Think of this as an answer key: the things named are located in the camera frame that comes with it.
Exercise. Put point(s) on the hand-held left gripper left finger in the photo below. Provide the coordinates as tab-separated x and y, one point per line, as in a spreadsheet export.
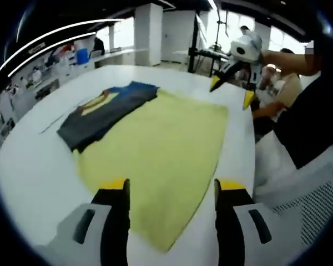
113	230

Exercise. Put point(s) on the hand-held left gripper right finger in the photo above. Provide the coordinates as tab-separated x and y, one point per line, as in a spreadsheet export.
230	230

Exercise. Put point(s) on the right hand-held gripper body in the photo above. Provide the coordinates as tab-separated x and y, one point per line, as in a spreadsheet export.
245	50

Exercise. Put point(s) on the yellow blue grey garment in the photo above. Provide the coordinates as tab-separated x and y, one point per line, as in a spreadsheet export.
161	144

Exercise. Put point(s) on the black tripod stand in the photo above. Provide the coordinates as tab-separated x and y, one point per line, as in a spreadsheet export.
193	52

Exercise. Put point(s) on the white square pillar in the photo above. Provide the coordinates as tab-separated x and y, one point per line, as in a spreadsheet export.
148	36

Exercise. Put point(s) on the white mesh chair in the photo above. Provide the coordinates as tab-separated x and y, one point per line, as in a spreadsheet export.
316	199

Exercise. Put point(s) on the blue box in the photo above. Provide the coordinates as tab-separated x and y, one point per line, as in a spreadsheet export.
82	56

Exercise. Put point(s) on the white lab counter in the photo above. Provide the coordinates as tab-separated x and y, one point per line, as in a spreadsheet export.
72	69

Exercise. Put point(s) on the long ceiling light strip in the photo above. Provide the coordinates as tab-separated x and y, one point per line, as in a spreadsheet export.
52	44
52	30

